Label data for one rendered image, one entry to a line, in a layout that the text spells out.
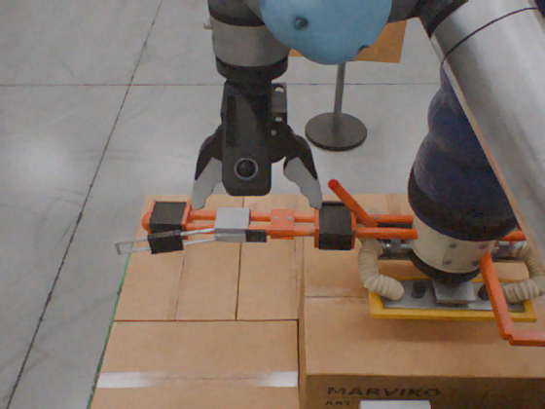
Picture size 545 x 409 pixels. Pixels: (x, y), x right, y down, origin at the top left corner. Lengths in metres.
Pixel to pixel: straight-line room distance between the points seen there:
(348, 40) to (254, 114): 0.16
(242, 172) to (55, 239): 2.44
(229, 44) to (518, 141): 0.25
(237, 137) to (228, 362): 1.19
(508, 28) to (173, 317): 1.47
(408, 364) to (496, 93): 0.86
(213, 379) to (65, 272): 1.30
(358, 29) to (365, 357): 0.91
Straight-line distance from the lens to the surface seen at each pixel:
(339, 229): 1.04
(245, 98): 0.50
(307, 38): 0.34
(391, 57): 2.82
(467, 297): 1.12
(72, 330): 2.47
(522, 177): 0.39
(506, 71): 0.39
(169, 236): 1.04
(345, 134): 3.26
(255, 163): 0.47
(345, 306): 1.24
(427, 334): 1.23
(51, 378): 2.38
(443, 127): 0.88
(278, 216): 1.07
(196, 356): 1.63
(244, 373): 1.59
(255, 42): 0.46
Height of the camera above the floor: 1.96
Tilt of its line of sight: 45 degrees down
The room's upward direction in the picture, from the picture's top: straight up
